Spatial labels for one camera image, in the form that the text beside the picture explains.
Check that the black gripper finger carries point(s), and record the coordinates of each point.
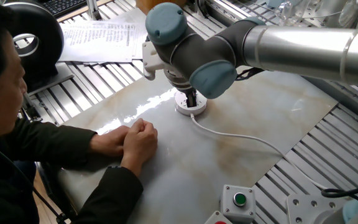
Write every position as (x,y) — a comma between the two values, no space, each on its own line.
(194,98)
(189,99)

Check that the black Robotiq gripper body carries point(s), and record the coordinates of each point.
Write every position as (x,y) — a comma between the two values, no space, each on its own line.
(185,88)

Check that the round white power strip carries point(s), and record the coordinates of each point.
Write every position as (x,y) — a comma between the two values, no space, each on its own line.
(182,107)

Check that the silver grey UR5 robot arm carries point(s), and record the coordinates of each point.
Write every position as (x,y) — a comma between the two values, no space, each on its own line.
(291,49)

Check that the person's left forearm black sleeve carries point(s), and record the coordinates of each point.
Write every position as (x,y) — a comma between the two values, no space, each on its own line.
(70,146)

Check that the person's right forearm black sleeve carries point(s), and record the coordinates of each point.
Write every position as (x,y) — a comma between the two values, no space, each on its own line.
(110,196)

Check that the grey box small green button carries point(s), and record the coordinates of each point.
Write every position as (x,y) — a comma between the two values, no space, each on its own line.
(238,202)

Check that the grey box red button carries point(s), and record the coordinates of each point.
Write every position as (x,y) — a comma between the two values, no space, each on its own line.
(217,219)

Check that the person's right hand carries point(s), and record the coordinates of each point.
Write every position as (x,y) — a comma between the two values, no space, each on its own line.
(138,143)

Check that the person's left hand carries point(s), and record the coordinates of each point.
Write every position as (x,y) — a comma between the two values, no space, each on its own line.
(110,141)

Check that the beige marble tile board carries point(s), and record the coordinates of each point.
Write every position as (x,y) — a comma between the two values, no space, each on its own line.
(213,149)

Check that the white printed paper sheet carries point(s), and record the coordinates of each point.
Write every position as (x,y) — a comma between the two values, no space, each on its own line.
(138,28)
(98,42)

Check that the black keyboard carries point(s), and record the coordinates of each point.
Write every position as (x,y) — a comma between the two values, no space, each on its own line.
(62,6)

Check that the black round device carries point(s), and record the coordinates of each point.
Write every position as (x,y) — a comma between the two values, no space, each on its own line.
(42,40)

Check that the clear plastic packaging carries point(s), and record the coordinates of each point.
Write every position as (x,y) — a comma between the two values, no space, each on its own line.
(322,11)

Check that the person's torso black jacket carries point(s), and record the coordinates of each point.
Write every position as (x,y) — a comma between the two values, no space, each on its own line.
(5,180)

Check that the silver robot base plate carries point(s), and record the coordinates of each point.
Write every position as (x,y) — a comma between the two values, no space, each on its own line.
(309,208)

